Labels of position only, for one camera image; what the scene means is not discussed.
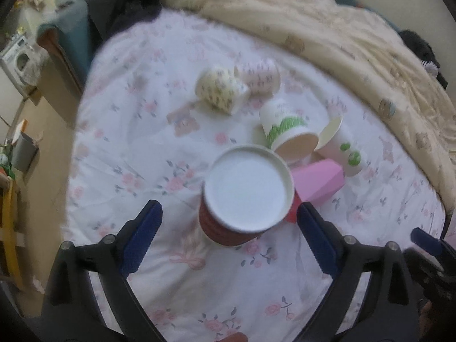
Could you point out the cream patterned paper cup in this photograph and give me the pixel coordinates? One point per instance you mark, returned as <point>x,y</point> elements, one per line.
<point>221,89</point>

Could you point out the pink patterned paper cup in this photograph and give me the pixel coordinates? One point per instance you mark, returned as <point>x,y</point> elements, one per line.
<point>260,75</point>

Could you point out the teal cloth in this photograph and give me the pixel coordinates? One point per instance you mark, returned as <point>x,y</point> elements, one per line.
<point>67,39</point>

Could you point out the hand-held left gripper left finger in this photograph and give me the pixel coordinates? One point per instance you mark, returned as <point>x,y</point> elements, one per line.
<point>140,238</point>

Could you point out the white floral bedsheet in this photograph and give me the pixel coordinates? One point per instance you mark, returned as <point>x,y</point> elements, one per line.
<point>171,142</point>

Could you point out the yellow wooden stool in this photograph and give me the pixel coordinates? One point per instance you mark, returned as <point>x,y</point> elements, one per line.
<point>10,228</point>

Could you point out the white cup with grass print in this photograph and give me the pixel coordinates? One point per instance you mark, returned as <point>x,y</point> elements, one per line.
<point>286,130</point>

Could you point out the black object with white brush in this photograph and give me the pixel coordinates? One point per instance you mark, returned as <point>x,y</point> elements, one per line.
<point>422,51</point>

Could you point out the dark clothing pile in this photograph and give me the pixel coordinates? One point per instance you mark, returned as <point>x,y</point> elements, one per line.
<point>121,5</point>

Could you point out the beige fleece blanket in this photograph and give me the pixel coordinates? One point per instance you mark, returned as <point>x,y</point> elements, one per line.
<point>320,35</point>

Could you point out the white washing machine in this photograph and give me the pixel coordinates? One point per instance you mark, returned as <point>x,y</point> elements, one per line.
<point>17,62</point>

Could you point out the grey bin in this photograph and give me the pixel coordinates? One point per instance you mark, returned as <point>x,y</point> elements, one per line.
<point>24,151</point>

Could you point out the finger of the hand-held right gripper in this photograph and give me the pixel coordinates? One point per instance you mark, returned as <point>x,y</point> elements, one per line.
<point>427,240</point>

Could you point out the white cup with green dots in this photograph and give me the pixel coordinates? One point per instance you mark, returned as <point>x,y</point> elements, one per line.
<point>342,146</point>

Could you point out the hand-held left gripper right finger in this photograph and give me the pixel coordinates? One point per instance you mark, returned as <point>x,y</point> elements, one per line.
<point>319,242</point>

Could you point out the pink paper box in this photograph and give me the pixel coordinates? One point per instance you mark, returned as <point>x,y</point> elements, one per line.
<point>315,183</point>

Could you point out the red ribbed paper cup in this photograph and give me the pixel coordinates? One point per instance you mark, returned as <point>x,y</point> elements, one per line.
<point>245,192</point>

